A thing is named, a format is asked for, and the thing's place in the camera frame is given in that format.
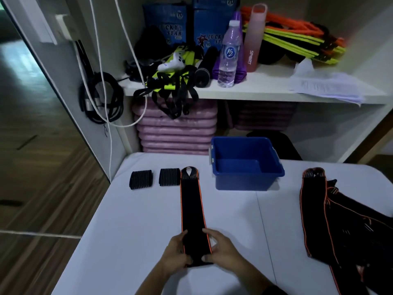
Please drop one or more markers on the person's right hand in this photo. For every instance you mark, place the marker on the person's right hand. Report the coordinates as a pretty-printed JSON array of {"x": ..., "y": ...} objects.
[{"x": 225, "y": 255}]

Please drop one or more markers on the person's left hand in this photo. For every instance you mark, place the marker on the person's left hand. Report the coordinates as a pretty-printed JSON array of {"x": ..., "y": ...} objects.
[{"x": 173, "y": 258}]

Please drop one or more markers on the blue plastic bin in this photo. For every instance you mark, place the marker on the blue plastic bin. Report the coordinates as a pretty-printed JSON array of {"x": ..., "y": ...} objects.
[{"x": 245, "y": 181}]

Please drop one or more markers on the person's left forearm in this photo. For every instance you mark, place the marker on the person's left forearm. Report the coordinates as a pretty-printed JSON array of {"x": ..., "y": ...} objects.
[{"x": 153, "y": 282}]

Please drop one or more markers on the person's right forearm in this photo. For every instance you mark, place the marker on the person's right forearm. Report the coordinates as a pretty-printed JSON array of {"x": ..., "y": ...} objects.
[{"x": 254, "y": 281}]

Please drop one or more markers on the black chair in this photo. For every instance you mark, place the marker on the black chair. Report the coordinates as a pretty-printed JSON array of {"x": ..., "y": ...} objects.
[{"x": 288, "y": 147}]

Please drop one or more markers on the stack of pink mats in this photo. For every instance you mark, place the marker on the stack of pink mats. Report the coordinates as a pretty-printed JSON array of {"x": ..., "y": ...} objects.
[
  {"x": 175, "y": 132},
  {"x": 264, "y": 116}
]

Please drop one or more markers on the white shelf unit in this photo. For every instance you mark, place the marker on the white shelf unit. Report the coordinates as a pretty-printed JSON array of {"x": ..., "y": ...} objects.
[{"x": 270, "y": 86}]

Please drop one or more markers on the purple bottle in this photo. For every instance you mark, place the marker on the purple bottle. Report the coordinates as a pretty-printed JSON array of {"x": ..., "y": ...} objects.
[{"x": 241, "y": 73}]

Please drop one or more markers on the wooden door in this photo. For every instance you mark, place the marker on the wooden door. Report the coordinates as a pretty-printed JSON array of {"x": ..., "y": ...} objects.
[{"x": 371, "y": 144}]

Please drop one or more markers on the black cylindrical roller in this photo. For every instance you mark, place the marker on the black cylindrical roller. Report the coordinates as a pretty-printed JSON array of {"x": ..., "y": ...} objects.
[{"x": 204, "y": 70}]

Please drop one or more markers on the clear plastic water bottle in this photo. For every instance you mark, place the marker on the clear plastic water bottle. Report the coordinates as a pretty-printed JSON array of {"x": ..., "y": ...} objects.
[{"x": 228, "y": 67}]

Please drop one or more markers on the white handheld controller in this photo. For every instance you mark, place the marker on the white handheld controller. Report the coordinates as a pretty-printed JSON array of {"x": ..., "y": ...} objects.
[{"x": 172, "y": 64}]

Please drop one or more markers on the white paper sheets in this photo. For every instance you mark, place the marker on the white paper sheets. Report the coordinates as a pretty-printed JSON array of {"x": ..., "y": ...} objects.
[{"x": 328, "y": 86}]

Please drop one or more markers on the black round bag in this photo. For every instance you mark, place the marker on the black round bag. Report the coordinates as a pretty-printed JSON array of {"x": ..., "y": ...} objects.
[{"x": 268, "y": 53}]

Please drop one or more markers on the pink sport bottle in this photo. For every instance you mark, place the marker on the pink sport bottle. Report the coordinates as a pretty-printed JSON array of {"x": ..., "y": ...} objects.
[{"x": 253, "y": 42}]

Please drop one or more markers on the black cloth bag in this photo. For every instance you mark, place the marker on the black cloth bag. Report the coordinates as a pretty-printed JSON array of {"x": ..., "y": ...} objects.
[{"x": 152, "y": 42}]

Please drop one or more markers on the yellow orange agility ladder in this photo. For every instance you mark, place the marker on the yellow orange agility ladder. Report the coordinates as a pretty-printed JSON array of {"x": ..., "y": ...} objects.
[{"x": 291, "y": 39}]

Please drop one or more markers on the large blue package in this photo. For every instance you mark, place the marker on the large blue package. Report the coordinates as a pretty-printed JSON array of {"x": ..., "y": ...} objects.
[{"x": 212, "y": 27}]

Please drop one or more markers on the small blue package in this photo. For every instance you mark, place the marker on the small blue package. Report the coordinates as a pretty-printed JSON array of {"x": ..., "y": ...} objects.
[{"x": 165, "y": 24}]

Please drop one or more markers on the white charger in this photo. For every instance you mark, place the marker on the white charger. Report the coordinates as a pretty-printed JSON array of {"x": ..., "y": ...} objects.
[{"x": 64, "y": 26}]

